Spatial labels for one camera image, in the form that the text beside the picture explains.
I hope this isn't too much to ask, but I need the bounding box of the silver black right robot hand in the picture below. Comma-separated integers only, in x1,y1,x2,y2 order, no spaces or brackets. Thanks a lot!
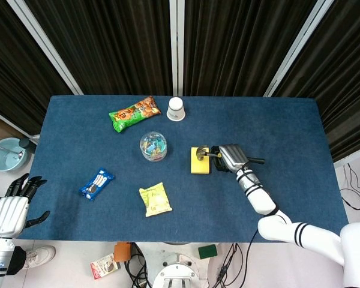
211,143,250,174

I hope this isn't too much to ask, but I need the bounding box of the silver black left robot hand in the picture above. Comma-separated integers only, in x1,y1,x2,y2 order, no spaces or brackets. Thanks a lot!
0,173,51,238

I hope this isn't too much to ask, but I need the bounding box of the white grey robot base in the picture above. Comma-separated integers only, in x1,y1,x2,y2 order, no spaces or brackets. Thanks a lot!
134,241,220,288

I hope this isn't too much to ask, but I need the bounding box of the yellow sponge green scouring side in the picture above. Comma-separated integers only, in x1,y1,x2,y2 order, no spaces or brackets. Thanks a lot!
190,146,213,175

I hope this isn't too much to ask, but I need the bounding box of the dark green sponge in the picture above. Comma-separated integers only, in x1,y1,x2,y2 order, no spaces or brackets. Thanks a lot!
197,244,218,260

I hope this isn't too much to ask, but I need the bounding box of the white sneaker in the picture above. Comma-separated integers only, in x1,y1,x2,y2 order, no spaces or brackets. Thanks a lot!
23,245,56,269

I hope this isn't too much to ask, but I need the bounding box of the light blue plastic basin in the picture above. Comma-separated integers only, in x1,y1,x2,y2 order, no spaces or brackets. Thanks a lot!
0,137,32,172

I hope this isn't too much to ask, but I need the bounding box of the metal ladle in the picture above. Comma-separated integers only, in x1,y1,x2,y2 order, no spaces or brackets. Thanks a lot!
0,143,25,159

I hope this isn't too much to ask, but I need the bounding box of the dark grey cup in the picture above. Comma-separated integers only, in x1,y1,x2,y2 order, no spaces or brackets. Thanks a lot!
19,137,37,155

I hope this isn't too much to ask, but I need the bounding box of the white paper cup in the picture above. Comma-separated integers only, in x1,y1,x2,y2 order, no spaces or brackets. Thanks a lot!
166,97,187,122

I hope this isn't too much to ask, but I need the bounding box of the clear round plastic container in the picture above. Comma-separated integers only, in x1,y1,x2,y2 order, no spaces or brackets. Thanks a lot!
139,131,168,162

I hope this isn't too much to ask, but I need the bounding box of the pale yellow snack packet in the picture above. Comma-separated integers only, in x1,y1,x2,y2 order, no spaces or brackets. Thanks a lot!
139,182,173,218

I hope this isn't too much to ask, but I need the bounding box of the blue cookie package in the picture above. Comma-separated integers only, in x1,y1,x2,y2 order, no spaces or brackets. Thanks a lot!
79,167,116,201

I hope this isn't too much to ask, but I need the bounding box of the blue table cloth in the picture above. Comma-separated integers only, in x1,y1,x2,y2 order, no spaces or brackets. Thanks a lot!
16,95,349,243

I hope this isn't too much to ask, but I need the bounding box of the white red snack box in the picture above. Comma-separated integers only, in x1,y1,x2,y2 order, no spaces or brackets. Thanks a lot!
89,253,121,281

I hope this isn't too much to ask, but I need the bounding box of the green orange snack bag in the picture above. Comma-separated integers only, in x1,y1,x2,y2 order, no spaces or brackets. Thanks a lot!
109,95,162,134

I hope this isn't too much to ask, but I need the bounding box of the dark pleated curtain panel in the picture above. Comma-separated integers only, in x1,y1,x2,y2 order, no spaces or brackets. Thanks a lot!
272,0,360,163
23,0,173,96
0,0,73,136
183,0,319,97

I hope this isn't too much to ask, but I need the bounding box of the orange block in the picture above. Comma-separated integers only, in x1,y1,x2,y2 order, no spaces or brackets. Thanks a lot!
113,242,133,263

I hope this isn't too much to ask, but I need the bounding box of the black floor cable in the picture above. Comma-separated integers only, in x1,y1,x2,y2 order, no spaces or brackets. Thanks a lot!
216,242,244,288
124,242,153,288
339,163,360,211

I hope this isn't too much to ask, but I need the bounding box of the white frame post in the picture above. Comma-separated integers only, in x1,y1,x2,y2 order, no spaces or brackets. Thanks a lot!
169,0,185,96
6,0,84,96
263,0,337,98

